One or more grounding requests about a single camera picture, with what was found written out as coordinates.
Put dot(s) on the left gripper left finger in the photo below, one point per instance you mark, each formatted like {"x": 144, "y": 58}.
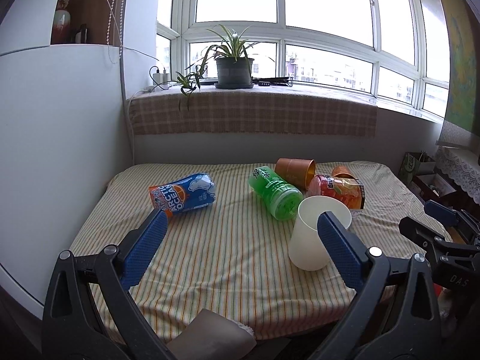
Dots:
{"x": 72, "y": 327}

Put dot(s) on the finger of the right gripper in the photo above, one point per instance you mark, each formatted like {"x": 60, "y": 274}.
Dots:
{"x": 431, "y": 241}
{"x": 450, "y": 217}

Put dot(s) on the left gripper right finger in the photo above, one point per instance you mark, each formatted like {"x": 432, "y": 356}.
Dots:
{"x": 394, "y": 313}

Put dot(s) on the white plastic cup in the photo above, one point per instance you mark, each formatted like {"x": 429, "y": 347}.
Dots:
{"x": 305, "y": 249}

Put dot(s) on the green plastic bottle cup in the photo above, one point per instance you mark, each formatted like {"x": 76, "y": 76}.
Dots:
{"x": 281, "y": 198}

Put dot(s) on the blue orange Arctic Ocean cup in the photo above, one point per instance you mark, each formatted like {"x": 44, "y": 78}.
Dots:
{"x": 193, "y": 192}

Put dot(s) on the white lace cloth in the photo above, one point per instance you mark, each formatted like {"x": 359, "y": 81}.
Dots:
{"x": 462, "y": 167}

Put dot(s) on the green cardboard box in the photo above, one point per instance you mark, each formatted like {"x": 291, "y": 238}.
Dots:
{"x": 414, "y": 164}

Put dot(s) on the striped table cloth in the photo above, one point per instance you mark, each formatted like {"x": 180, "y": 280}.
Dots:
{"x": 230, "y": 258}

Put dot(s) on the black object on windowsill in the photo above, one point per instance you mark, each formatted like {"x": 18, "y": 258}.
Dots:
{"x": 273, "y": 81}

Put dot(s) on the plaid windowsill cloth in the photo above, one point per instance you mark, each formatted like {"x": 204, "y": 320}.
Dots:
{"x": 251, "y": 111}

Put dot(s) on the white charger plugs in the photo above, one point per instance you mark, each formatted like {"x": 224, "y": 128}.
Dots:
{"x": 160, "y": 79}

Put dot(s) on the potted spider plant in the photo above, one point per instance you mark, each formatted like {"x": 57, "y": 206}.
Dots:
{"x": 230, "y": 54}

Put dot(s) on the small hanging plantlet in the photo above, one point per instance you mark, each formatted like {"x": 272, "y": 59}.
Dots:
{"x": 189, "y": 83}

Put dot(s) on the red white vase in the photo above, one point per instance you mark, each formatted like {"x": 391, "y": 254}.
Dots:
{"x": 61, "y": 26}

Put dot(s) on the green wall map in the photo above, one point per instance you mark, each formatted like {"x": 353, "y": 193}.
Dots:
{"x": 460, "y": 128}

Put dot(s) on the white window frame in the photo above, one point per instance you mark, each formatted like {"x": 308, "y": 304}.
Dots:
{"x": 393, "y": 50}

